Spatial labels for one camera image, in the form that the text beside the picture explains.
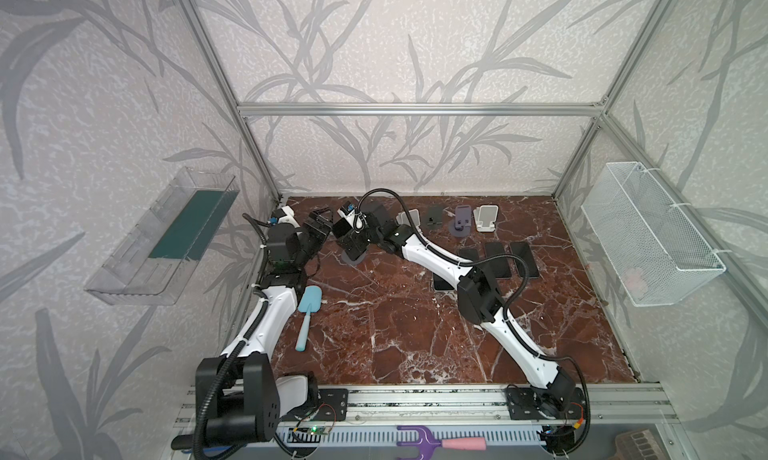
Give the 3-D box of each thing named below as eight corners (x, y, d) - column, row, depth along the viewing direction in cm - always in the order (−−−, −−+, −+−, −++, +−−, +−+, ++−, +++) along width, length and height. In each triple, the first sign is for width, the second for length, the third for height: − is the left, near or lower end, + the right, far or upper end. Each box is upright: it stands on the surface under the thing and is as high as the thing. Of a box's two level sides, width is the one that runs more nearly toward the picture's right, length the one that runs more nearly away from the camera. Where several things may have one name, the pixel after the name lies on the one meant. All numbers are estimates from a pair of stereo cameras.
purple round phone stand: (450, 236, 110) (452, 224, 105) (447, 216, 117) (450, 204, 111) (470, 236, 110) (473, 224, 105) (466, 216, 117) (469, 204, 111)
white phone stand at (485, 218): (477, 232, 112) (482, 216, 104) (475, 221, 115) (479, 205, 108) (494, 232, 112) (500, 216, 104) (491, 221, 115) (497, 205, 108)
